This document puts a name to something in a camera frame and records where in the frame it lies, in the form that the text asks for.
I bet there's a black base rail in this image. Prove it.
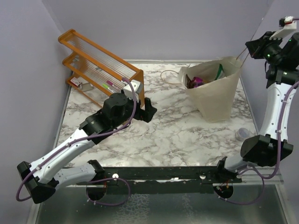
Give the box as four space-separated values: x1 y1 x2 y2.
46 160 243 198

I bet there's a small clear purple cup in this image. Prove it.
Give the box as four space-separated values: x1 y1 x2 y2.
235 127 250 142

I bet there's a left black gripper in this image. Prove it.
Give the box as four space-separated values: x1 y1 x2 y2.
113 89 157 129

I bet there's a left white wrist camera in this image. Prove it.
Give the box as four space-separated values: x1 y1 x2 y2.
123 80 143 101

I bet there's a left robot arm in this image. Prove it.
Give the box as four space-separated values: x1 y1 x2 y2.
16 93 157 204

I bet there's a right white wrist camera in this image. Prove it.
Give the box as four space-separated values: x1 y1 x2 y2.
269 16 299 40

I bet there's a purple snack bag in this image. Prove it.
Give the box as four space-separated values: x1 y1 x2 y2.
186 75 209 89

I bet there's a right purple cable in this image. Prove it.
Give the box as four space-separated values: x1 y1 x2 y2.
214 21 299 205

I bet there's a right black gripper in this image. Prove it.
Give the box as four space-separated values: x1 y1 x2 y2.
246 31 284 65

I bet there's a red white small box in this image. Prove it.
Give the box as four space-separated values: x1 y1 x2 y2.
70 77 82 87

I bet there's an orange wooden shelf rack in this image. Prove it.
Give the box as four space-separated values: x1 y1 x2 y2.
58 29 144 106

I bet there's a green marker pen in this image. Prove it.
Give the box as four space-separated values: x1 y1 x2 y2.
103 84 115 93

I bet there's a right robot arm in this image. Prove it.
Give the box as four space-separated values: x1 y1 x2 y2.
214 31 299 182

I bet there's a beige paper bag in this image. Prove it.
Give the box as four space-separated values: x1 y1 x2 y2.
160 45 256 123

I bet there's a pink marker pen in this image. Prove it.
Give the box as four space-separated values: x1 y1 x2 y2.
107 80 121 91

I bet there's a green chips bag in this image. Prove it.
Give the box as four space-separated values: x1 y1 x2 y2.
215 64 225 80

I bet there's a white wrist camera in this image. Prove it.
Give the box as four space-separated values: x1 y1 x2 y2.
123 80 143 101
269 16 299 40

